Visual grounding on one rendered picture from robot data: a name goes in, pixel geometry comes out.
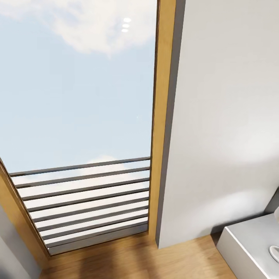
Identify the fixed window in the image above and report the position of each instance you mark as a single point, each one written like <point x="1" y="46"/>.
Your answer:
<point x="83" y="101"/>

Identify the nightstand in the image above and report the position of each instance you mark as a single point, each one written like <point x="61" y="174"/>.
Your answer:
<point x="245" y="247"/>

